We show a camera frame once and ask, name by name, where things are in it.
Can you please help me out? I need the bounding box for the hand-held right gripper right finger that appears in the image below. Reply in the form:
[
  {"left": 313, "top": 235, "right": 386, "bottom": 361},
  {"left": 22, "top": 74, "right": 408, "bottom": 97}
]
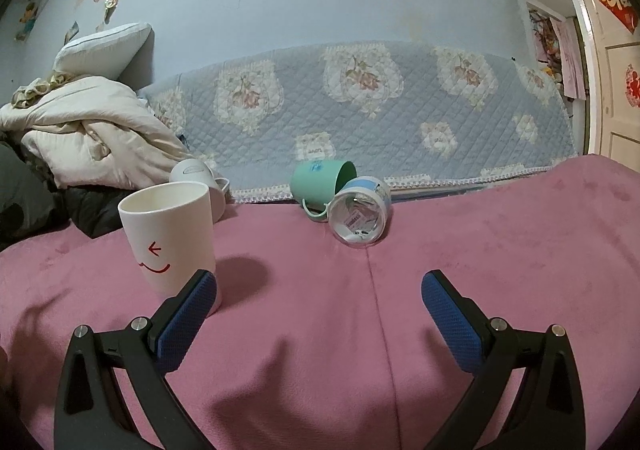
[{"left": 421, "top": 269, "right": 586, "bottom": 450}]

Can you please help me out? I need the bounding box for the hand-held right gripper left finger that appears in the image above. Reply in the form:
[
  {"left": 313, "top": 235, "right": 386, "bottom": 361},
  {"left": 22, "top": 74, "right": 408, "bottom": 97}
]
[{"left": 53, "top": 269, "right": 221, "bottom": 450}]

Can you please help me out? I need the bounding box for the clear cup with blue band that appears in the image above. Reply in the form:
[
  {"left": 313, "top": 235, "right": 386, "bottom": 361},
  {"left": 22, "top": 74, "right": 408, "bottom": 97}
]
[{"left": 327, "top": 176, "right": 394, "bottom": 248}]

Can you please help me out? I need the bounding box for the green mug with handle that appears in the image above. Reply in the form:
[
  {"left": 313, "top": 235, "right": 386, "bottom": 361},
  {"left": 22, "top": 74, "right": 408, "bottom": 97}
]
[{"left": 290, "top": 159, "right": 358, "bottom": 222}]

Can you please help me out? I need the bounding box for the white smiley face cup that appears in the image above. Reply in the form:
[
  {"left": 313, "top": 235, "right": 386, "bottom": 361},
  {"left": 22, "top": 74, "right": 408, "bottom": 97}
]
[{"left": 118, "top": 181, "right": 223, "bottom": 317}]

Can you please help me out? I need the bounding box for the white cup lying behind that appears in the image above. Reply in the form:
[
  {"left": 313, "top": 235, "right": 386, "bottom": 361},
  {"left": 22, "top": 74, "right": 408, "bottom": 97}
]
[{"left": 169, "top": 158, "right": 232, "bottom": 222}]

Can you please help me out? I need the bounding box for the pink velvet blanket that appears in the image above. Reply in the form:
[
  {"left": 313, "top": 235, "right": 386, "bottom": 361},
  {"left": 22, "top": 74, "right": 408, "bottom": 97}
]
[{"left": 0, "top": 153, "right": 640, "bottom": 450}]

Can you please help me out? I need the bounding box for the black jacket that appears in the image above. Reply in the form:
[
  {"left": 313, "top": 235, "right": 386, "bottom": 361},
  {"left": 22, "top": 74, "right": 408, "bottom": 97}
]
[{"left": 50, "top": 186, "right": 132, "bottom": 238}]

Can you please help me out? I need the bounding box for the blue floral quilted bedspread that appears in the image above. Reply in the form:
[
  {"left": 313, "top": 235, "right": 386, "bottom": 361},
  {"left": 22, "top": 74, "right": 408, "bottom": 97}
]
[{"left": 141, "top": 41, "right": 577, "bottom": 204}]

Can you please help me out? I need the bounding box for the cream crumpled comforter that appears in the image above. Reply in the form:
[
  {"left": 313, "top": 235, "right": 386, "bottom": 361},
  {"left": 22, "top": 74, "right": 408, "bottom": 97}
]
[{"left": 0, "top": 73, "right": 192, "bottom": 190}]

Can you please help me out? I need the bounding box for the light blue pillow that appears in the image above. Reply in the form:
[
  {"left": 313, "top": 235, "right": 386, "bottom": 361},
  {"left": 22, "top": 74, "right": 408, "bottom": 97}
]
[{"left": 54, "top": 22, "right": 153, "bottom": 81}]

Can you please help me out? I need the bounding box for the cream wooden door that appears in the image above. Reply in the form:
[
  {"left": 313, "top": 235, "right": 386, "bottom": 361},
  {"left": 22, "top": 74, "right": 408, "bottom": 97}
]
[{"left": 555, "top": 0, "right": 640, "bottom": 162}]

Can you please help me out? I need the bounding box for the cartoon wall sticker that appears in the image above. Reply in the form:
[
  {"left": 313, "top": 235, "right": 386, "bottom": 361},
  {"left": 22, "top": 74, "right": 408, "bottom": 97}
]
[{"left": 15, "top": 1, "right": 40, "bottom": 42}]

